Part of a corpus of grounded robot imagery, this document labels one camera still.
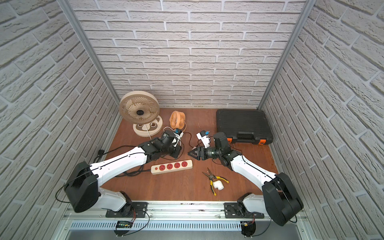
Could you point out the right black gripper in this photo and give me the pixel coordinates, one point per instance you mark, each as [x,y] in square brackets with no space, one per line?
[199,149]

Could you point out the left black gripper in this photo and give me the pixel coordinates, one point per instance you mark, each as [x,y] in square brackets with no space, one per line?
[174,151]

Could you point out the beige red power strip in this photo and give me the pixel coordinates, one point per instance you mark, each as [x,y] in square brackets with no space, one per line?
[171,167]

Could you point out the white pipe elbow fitting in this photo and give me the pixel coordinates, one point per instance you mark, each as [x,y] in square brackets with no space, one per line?
[218,185]

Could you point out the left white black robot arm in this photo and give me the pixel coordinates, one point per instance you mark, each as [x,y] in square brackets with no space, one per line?
[84,186]

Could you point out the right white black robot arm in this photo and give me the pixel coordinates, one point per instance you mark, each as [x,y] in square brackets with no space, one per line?
[280,199]

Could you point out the small orange desk fan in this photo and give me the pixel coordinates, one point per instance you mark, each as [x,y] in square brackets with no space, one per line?
[178,120]

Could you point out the large beige desk fan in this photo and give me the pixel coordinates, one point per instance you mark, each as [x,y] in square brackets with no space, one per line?
[142,110]

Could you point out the black plastic tool case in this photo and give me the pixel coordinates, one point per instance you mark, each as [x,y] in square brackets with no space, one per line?
[244,126]

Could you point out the left small circuit board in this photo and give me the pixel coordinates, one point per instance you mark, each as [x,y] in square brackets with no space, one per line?
[124,225]

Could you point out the right small round controller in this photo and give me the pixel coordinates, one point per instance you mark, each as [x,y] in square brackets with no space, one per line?
[248,229]

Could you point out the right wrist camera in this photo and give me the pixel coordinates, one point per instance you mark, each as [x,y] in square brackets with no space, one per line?
[204,136]

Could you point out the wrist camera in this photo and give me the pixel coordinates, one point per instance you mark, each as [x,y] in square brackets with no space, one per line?
[177,134]
[204,136]

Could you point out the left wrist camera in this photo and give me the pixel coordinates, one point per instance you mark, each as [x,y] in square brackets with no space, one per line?
[177,134]

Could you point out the yellow handled pliers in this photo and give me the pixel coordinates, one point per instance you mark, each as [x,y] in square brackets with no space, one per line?
[211,177]

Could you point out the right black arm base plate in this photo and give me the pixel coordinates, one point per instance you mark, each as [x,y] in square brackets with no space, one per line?
[234,210]

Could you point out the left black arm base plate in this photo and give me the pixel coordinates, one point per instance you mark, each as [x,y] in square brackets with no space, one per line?
[130,210]

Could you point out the aluminium front frame rail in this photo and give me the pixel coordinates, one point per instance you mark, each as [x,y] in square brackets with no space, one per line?
[166,211]

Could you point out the white slotted cable duct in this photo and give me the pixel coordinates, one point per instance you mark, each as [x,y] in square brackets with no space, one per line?
[155,225]

